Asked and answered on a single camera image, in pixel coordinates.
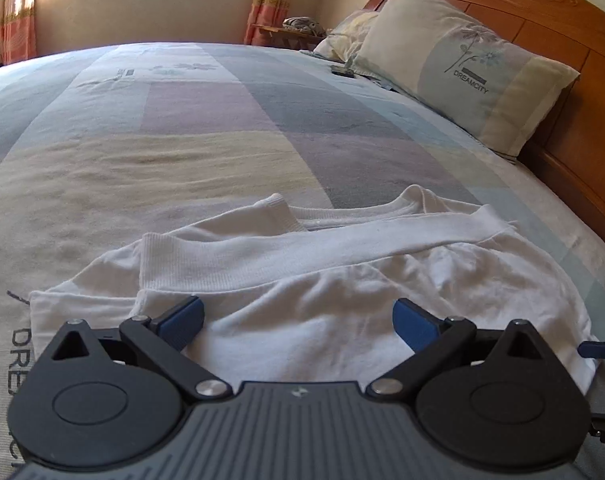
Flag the wooden nightstand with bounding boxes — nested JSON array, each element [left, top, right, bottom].
[[252, 22, 328, 54]]

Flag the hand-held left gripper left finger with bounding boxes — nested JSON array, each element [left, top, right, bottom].
[[32, 295, 232, 404]]

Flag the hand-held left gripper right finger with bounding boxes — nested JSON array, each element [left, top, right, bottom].
[[365, 298, 576, 404]]

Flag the large flower print pillow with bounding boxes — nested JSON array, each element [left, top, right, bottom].
[[350, 0, 581, 159]]

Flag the small cream pillow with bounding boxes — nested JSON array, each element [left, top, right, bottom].
[[313, 9, 381, 64]]

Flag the white printed sweatshirt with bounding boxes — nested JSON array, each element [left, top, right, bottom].
[[27, 184, 599, 397]]

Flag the wooden bed headboard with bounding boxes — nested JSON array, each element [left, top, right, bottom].
[[363, 0, 605, 252]]

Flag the grey cloth bundle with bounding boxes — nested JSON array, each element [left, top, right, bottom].
[[282, 16, 326, 37]]

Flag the orange striped curtain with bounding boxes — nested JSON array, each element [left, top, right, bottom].
[[243, 0, 306, 47], [0, 0, 38, 64]]

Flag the pastel patchwork bed sheet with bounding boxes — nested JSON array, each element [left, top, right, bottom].
[[0, 41, 605, 480]]

